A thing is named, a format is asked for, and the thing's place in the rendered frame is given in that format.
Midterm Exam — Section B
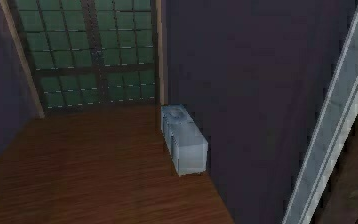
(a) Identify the pale grey sink cabinet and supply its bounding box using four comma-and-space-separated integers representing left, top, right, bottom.
160, 103, 209, 177

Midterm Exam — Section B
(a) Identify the green paned window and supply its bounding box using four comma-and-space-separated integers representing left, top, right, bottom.
6, 0, 160, 113

